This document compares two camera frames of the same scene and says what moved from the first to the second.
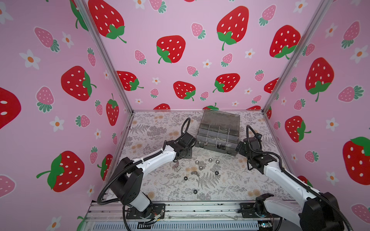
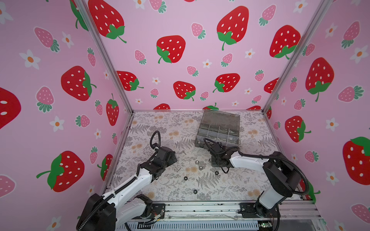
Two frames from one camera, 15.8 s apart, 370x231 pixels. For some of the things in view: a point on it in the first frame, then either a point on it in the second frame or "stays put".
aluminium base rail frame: x=198 y=216 stays put
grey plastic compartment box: x=218 y=131 stays put
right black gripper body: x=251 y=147 → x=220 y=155
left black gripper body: x=188 y=153 → x=170 y=161
